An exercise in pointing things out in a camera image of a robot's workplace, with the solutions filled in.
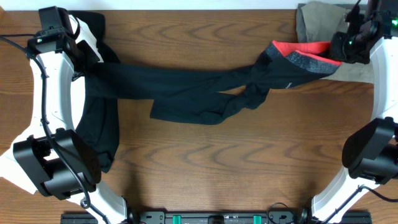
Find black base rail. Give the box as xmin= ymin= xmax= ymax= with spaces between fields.
xmin=60 ymin=208 xmax=373 ymax=224

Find black leggings with red waistband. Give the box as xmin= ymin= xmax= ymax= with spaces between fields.
xmin=85 ymin=40 xmax=341 ymax=125

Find black shirt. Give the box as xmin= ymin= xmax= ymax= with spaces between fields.
xmin=69 ymin=11 xmax=120 ymax=173

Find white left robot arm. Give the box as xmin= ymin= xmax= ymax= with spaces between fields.
xmin=1 ymin=6 xmax=134 ymax=223

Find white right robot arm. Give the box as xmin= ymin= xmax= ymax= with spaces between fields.
xmin=297 ymin=0 xmax=397 ymax=223

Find olive khaki garment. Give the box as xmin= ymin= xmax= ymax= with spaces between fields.
xmin=296 ymin=1 xmax=374 ymax=84

